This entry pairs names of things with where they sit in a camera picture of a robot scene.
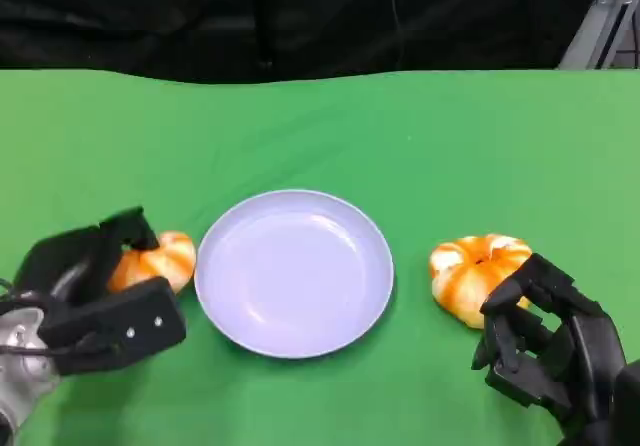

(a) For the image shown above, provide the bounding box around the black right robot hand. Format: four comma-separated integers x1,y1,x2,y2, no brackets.
469,252,629,446

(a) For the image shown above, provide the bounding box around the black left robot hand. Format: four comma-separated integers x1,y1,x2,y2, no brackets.
13,206,161,313

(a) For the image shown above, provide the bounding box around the orange white toy bread roll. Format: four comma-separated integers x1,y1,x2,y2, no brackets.
429,234,534,329
106,230,197,295

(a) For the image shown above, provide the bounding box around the lilac plate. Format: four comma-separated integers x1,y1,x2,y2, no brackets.
193,189,395,360

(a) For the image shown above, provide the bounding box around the black backdrop curtain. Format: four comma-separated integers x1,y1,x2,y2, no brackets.
0,0,604,85

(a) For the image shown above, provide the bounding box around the green table cloth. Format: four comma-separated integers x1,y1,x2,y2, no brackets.
0,68,640,446

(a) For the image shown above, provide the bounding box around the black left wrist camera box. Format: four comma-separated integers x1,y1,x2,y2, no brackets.
38,276,188,378

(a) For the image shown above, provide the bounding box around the grey metal frame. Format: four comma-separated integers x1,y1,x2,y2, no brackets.
558,0,640,70

